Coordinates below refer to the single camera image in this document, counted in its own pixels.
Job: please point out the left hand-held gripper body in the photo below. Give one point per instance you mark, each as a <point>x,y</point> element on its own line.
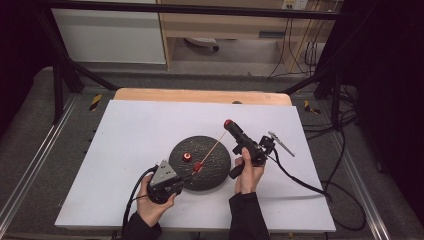
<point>163,180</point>

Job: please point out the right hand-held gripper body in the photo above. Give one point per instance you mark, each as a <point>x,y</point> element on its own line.
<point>256,153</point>

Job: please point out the black speckled round plate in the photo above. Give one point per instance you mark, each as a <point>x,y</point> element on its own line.
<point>213,166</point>

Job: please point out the thin wooden skewer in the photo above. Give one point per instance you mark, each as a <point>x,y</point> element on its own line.
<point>211,150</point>

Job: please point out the person's right hand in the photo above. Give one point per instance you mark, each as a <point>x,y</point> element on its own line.
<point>248,180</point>

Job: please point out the person's left hand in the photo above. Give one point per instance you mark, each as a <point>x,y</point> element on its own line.
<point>150,210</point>

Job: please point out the wooden table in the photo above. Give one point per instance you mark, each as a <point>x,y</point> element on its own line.
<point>200,96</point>

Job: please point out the white board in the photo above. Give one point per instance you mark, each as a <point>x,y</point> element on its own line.
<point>133,133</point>

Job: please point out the grey chair base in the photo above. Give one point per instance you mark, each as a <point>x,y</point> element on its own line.
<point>201,41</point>

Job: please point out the light wooden desk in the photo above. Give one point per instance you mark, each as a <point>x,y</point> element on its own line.
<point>226,26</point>

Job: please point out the white power strip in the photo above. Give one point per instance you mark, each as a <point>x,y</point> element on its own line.
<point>295,4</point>

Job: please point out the black curtain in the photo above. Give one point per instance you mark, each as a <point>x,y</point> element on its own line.
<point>393,100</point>
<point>16,50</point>

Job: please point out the white cabinet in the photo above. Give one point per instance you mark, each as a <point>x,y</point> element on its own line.
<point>110,36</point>

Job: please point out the aluminium floor rail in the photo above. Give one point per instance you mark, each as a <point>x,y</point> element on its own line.
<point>36,160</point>
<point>360,180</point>

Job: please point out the black metal frame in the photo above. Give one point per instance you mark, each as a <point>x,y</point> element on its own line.
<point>200,9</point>

